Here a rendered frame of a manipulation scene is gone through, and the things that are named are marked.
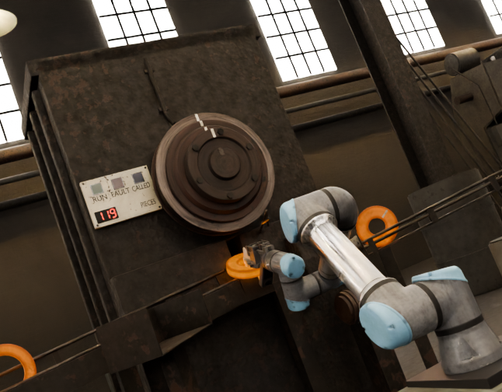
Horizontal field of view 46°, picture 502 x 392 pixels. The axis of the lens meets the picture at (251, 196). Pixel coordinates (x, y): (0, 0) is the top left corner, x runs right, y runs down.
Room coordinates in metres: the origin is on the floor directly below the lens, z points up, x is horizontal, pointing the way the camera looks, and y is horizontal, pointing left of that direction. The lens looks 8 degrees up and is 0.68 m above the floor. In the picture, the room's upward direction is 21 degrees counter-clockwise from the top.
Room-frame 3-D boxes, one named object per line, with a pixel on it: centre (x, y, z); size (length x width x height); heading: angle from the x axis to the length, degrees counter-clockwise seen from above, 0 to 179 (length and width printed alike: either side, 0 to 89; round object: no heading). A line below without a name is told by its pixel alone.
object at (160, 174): (2.23, 0.10, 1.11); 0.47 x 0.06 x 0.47; 116
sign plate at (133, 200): (2.18, 0.45, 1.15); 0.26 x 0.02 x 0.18; 116
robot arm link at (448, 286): (1.46, -0.34, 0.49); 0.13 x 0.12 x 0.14; 109
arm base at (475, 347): (1.46, -0.35, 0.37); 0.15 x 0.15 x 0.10
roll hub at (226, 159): (2.15, 0.05, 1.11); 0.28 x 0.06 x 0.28; 116
